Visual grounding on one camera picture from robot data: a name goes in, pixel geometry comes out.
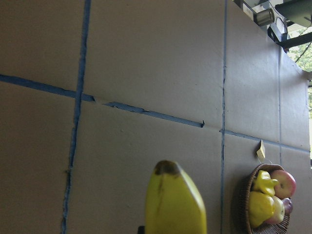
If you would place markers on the brown wicker basket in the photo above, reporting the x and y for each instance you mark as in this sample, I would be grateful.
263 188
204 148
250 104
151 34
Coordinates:
243 207

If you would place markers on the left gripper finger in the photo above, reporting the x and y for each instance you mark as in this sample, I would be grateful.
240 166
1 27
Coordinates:
141 230

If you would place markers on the paper basket tag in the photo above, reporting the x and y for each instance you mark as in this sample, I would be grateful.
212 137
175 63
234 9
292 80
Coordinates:
260 153

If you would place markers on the steel cup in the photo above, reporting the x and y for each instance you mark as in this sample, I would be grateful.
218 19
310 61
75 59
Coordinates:
265 17

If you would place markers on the pale green apple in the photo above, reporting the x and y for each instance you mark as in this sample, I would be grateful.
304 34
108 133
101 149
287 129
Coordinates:
279 212

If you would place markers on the dark purple mango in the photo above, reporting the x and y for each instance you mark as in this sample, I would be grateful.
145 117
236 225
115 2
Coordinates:
288 205

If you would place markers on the red apple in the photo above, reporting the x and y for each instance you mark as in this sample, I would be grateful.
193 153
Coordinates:
286 184

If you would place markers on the yellow pear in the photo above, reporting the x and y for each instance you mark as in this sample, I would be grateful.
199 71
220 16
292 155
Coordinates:
261 208

